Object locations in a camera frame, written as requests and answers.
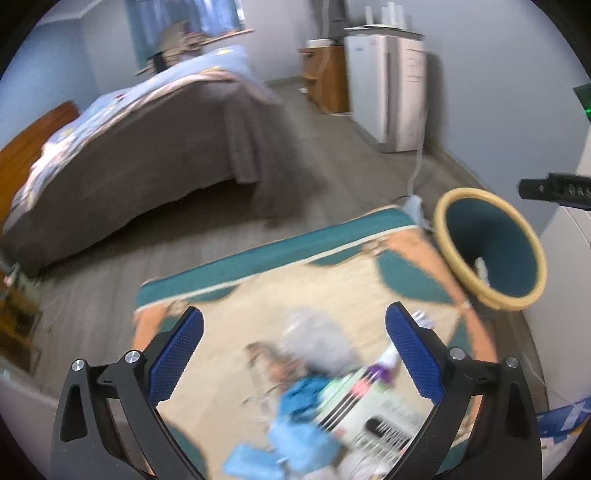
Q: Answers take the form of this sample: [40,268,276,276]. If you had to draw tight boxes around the green tissue box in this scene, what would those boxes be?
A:
[314,369,428,467]

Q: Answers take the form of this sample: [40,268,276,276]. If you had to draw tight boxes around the light blue face mask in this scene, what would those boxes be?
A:
[222,417,342,479]

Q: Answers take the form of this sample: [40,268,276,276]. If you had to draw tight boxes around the teal cloth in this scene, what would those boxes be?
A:
[277,375,331,423]

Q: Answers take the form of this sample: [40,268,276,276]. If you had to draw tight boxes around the clear plastic bag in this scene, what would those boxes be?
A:
[280,308,362,377]

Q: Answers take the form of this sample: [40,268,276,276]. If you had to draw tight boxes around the teal yellow-rimmed trash bin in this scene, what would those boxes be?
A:
[433,187,548,311]

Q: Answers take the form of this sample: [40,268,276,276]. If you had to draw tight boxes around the wooden chair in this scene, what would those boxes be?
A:
[1,270,42,375]

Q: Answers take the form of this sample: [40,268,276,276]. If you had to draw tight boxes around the white air purifier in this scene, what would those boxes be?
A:
[345,25,427,153]

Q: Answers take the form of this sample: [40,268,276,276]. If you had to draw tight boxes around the teal patterned floor mat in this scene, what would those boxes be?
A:
[132,207,496,479]

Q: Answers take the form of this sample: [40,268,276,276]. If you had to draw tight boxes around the wooden side cabinet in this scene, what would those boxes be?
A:
[298,46,349,114]

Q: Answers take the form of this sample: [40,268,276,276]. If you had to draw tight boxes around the wooden headboard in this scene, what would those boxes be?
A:
[0,101,79,223]

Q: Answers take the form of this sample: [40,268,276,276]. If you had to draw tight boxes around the bed with brown cover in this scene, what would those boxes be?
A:
[1,61,320,276]

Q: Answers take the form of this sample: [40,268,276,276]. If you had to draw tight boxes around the light blue quilt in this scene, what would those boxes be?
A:
[1,45,280,217]

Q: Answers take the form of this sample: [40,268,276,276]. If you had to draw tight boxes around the white power cable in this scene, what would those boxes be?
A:
[406,110,429,204]

